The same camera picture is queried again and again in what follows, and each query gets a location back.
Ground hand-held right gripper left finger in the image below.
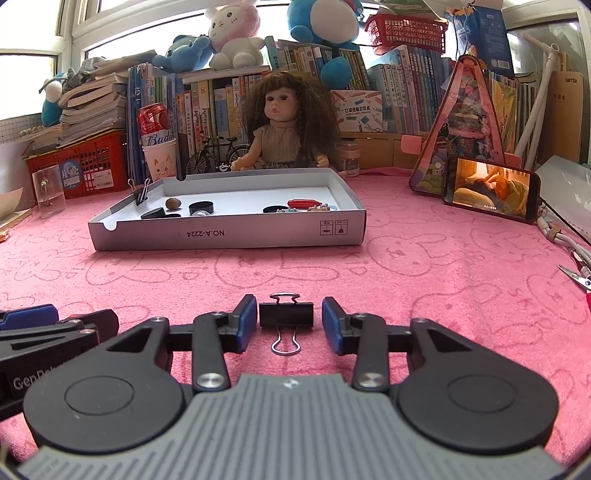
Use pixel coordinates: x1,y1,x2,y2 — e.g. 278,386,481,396
106,294,258,393

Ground blue paper bag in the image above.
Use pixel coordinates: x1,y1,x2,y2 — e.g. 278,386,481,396
445,4,515,79

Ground red drink can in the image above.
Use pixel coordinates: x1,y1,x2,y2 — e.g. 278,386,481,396
137,104,175,147

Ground large red plastic basket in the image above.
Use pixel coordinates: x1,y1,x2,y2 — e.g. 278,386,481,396
25,129,130,200

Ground white pipe frame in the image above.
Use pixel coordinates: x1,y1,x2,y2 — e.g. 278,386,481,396
512,34,561,160

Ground brown-haired doll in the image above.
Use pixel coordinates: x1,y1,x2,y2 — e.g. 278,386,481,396
229,71,342,172

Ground silver flat box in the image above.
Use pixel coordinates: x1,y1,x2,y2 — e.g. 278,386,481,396
536,154,591,245

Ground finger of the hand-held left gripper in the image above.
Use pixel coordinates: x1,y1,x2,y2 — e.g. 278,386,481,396
0,304,60,330
0,309,120,363

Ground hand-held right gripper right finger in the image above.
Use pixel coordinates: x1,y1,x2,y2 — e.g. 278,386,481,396
321,296,482,394

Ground clear glass mug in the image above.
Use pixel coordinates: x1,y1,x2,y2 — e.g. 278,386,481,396
31,165,66,220

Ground small red plastic basket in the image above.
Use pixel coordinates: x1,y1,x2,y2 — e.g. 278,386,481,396
365,13,448,56

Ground stack of worn books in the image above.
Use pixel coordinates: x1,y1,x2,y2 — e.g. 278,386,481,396
21,51,158,148

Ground black smartphone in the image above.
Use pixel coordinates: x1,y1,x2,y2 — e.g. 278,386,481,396
442,156,542,225

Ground open book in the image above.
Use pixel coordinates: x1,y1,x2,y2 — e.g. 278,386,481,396
0,187,33,243

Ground row of colourful books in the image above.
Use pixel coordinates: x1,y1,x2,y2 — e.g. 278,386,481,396
154,39,370,174

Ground colourful printed carton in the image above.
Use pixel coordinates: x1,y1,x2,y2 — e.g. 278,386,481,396
330,89,384,134

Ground white paper cup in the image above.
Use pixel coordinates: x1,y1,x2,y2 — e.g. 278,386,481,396
141,138,178,183

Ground white pink rabbit plush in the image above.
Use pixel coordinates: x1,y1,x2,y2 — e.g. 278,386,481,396
203,0,265,71

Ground miniature black bicycle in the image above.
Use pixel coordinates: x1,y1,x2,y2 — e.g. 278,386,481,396
185,135,252,176

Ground blue elephant plush toy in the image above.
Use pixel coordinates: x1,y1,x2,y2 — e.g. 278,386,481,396
151,34,213,75

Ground row of blue folders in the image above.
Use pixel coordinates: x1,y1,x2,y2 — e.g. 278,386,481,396
126,62,162,178

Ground small scissors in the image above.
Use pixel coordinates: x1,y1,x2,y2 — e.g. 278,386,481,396
557,264,591,294

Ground pink rabbit-print blanket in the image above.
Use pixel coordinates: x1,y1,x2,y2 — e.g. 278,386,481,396
0,166,591,462

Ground grey plush toy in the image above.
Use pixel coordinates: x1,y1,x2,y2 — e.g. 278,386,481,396
65,56,107,88

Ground white cable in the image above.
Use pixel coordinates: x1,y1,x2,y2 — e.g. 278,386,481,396
536,205,591,259

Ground large blue plush toy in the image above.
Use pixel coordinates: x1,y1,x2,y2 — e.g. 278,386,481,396
286,0,365,90

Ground blue and white plush toy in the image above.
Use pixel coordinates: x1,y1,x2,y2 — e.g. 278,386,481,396
41,71,75,127

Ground row of blue-spined books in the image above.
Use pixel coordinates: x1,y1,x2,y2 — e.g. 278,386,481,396
367,44,462,134

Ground white cardboard box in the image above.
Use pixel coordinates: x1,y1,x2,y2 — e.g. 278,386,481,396
88,167,368,251

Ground black binder clip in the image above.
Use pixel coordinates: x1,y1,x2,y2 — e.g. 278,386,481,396
259,292,315,356
128,178,151,206

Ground thin picture books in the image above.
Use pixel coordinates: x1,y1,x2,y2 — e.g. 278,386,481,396
482,69,546,158

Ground pink triangular toy house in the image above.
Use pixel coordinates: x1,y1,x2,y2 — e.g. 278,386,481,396
401,54,522,198

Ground wooden shelf box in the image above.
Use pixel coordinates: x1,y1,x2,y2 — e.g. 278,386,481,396
339,133,432,171

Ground small glass jar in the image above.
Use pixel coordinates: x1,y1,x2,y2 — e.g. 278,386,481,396
336,141,361,178

